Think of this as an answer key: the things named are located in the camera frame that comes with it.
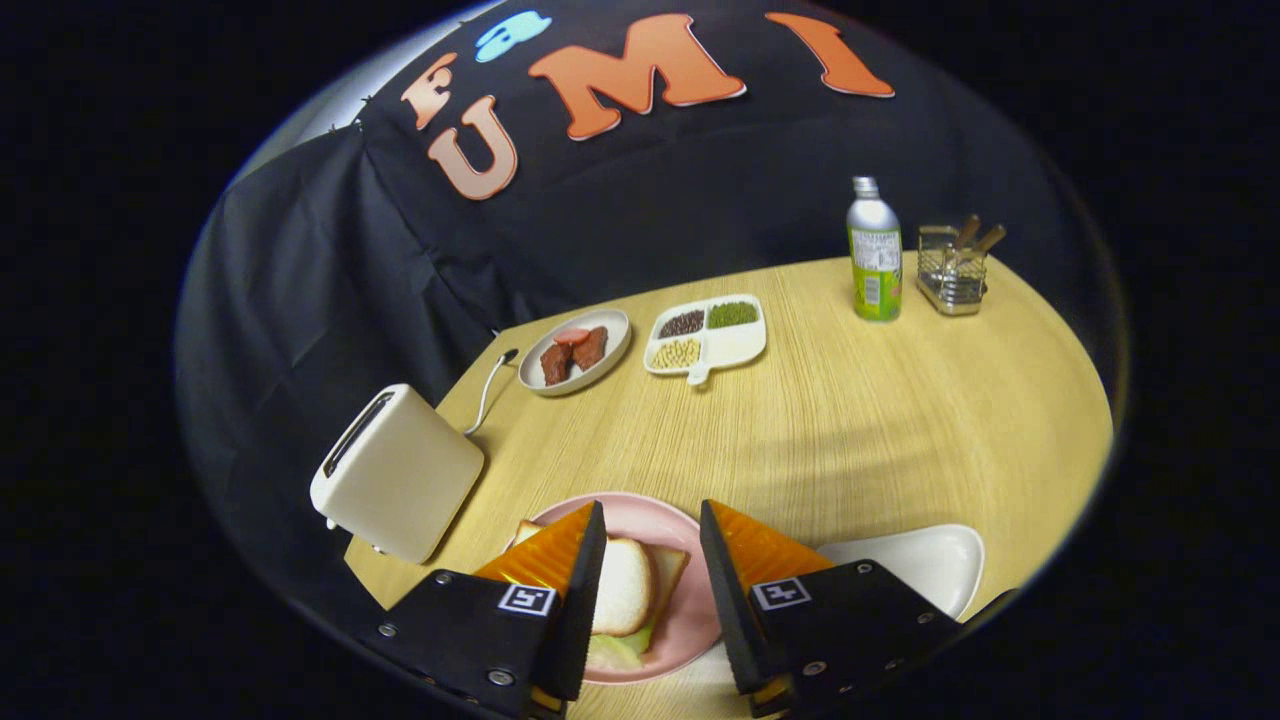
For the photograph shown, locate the silver bottle with green label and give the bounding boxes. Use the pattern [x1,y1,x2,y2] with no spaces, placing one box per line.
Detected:
[846,176,904,322]

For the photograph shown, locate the white divided dish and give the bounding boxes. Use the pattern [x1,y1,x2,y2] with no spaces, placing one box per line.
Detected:
[643,294,768,387]

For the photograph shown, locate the toasted bread slice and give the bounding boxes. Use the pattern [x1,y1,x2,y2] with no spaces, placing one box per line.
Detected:
[592,537,656,638]

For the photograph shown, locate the black backdrop cloth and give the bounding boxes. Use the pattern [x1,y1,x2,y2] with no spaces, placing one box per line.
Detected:
[175,0,1126,601]

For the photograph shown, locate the green lettuce leaf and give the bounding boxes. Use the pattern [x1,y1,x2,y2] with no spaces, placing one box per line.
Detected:
[586,620,661,673]

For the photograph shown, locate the round pink plate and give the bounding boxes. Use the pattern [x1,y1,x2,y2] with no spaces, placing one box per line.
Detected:
[512,492,723,685]

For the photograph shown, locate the white rounded square plate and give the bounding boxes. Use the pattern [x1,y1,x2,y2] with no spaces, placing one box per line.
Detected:
[815,524,986,621]

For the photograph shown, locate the white toaster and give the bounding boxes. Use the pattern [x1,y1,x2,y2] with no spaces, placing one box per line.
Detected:
[310,384,486,565]

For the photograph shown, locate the metal wire utensil holder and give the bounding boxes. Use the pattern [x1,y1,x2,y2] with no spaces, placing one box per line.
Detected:
[916,225,989,317]

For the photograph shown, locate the white toaster cable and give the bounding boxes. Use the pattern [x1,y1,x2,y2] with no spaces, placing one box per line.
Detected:
[464,348,520,436]

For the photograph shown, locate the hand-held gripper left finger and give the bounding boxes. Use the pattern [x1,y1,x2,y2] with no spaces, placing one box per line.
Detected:
[358,500,609,720]

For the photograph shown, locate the square pale bread slice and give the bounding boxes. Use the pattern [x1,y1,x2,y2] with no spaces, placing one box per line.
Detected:
[513,520,691,641]

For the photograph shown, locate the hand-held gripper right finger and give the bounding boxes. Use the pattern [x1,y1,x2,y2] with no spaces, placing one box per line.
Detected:
[699,499,966,719]

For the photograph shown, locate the round grey plate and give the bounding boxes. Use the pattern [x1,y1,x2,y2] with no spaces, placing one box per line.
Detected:
[518,308,632,398]

